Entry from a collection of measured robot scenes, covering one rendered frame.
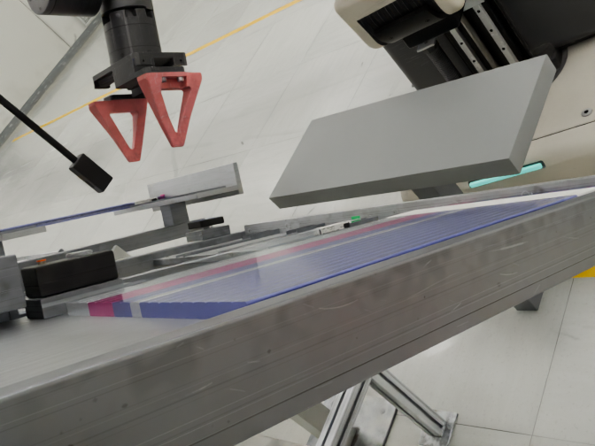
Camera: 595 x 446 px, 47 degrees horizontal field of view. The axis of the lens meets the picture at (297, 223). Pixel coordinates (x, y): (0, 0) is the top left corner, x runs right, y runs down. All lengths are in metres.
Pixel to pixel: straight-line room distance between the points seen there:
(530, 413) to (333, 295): 1.22
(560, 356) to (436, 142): 0.61
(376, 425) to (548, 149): 0.78
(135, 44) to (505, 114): 0.67
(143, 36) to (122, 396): 0.51
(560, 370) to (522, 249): 1.06
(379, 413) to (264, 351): 1.44
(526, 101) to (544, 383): 0.67
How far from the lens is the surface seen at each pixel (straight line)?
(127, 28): 0.77
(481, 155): 1.17
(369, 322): 0.42
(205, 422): 0.35
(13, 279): 0.64
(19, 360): 0.45
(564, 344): 1.65
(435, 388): 1.75
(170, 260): 1.07
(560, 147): 1.63
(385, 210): 0.98
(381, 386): 1.50
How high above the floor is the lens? 1.28
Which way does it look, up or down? 30 degrees down
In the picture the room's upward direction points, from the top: 46 degrees counter-clockwise
